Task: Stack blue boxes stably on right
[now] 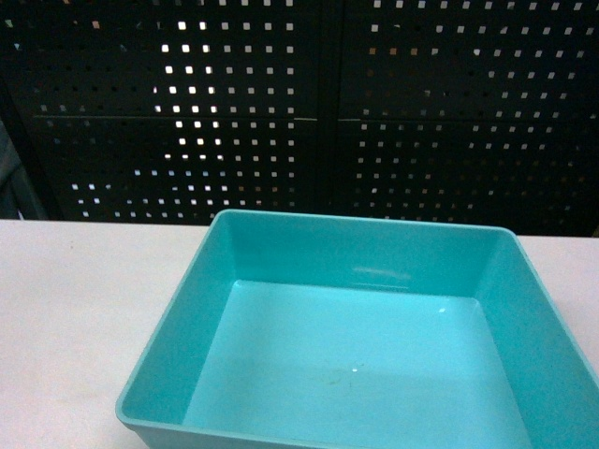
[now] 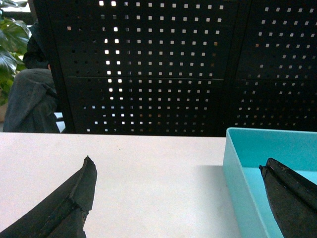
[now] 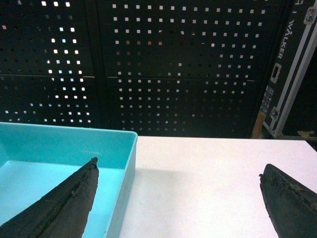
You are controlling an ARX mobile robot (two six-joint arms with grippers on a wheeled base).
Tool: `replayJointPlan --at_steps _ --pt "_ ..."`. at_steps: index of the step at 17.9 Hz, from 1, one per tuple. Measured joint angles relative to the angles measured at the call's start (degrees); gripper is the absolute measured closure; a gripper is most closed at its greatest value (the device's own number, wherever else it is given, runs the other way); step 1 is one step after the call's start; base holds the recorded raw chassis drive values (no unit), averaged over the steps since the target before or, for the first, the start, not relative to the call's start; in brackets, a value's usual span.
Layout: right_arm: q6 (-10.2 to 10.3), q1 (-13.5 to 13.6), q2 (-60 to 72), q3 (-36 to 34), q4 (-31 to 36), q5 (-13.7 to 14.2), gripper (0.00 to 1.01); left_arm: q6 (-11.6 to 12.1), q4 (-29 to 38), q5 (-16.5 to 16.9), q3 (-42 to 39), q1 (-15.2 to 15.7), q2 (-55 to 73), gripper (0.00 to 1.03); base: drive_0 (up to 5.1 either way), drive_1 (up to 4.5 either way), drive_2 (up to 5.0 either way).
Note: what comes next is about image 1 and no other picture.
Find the turquoise plastic bin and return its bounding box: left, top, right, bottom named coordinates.
left=116, top=210, right=598, bottom=448

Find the black perforated panel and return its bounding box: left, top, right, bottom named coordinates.
left=1, top=1, right=598, bottom=237

